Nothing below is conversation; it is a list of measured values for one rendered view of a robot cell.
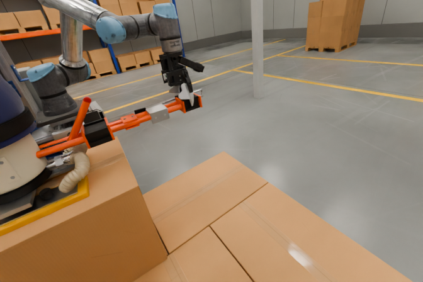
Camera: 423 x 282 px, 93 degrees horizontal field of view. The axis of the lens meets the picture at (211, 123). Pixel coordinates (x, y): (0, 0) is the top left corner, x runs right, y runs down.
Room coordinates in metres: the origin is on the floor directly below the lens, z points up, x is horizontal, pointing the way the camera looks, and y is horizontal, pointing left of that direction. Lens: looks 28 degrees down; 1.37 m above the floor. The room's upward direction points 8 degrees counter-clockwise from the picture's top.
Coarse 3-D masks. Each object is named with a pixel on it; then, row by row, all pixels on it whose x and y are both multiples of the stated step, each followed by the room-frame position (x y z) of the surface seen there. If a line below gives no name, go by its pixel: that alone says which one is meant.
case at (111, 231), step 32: (96, 160) 0.65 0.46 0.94; (96, 192) 0.47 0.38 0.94; (128, 192) 0.46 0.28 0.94; (32, 224) 0.39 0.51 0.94; (64, 224) 0.38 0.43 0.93; (96, 224) 0.41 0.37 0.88; (128, 224) 0.44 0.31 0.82; (0, 256) 0.32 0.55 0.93; (32, 256) 0.34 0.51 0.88; (64, 256) 0.36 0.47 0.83; (96, 256) 0.39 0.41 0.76; (128, 256) 0.42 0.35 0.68; (160, 256) 0.47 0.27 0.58
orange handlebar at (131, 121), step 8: (168, 104) 0.77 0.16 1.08; (176, 104) 0.78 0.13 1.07; (144, 112) 0.72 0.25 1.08; (168, 112) 0.72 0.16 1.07; (120, 120) 0.68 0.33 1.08; (128, 120) 0.66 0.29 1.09; (136, 120) 0.66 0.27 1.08; (144, 120) 0.68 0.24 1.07; (112, 128) 0.63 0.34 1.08; (120, 128) 0.63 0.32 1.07; (128, 128) 0.65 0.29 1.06; (80, 136) 0.61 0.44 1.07; (48, 144) 0.57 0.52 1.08; (64, 144) 0.56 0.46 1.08; (72, 144) 0.56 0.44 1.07; (40, 152) 0.53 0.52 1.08; (48, 152) 0.53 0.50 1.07
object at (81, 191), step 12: (84, 180) 0.52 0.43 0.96; (48, 192) 0.45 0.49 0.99; (60, 192) 0.47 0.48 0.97; (72, 192) 0.46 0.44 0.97; (84, 192) 0.46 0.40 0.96; (36, 204) 0.44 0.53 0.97; (48, 204) 0.43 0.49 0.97; (60, 204) 0.43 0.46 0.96; (12, 216) 0.40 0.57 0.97; (24, 216) 0.40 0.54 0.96; (36, 216) 0.40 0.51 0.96; (0, 228) 0.37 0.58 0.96; (12, 228) 0.38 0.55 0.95
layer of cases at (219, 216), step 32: (224, 160) 1.04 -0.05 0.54; (160, 192) 0.84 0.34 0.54; (192, 192) 0.81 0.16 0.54; (224, 192) 0.78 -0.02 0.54; (256, 192) 0.75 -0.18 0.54; (160, 224) 0.64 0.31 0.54; (192, 224) 0.62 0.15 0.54; (224, 224) 0.59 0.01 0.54; (256, 224) 0.57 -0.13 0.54; (288, 224) 0.55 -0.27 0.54; (320, 224) 0.53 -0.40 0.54; (192, 256) 0.47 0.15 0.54; (224, 256) 0.46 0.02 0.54; (256, 256) 0.44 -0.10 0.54; (288, 256) 0.42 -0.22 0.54; (320, 256) 0.41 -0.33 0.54; (352, 256) 0.39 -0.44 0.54
